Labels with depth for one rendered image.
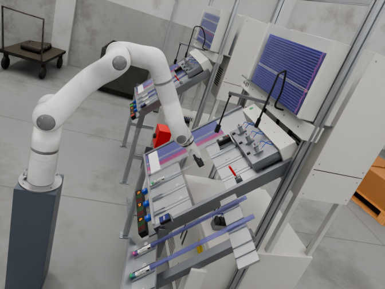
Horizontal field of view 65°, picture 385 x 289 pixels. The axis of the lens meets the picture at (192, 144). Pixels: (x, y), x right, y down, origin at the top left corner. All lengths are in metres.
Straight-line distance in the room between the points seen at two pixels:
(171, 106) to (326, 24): 5.92
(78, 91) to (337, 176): 1.26
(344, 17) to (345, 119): 5.89
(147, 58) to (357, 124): 0.97
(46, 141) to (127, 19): 4.81
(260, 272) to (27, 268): 1.25
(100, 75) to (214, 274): 1.16
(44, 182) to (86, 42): 4.84
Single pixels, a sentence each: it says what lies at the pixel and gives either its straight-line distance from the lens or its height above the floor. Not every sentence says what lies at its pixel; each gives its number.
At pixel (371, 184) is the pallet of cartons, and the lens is 4.70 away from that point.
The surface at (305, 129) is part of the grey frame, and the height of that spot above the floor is 1.36.
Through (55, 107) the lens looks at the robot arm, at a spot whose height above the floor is 1.13.
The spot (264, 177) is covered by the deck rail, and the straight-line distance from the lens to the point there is 1.44.
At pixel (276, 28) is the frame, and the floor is 1.69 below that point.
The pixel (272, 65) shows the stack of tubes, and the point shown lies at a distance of 1.66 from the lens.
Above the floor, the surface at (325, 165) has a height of 1.20.
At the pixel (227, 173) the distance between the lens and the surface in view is 1.52.
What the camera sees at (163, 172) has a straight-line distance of 1.76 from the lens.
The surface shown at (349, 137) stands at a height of 1.36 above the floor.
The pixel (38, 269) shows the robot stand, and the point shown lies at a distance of 1.92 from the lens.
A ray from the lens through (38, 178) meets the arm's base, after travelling 1.58.
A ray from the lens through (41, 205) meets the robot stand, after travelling 1.63.
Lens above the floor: 1.66
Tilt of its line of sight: 23 degrees down
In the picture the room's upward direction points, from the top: 19 degrees clockwise
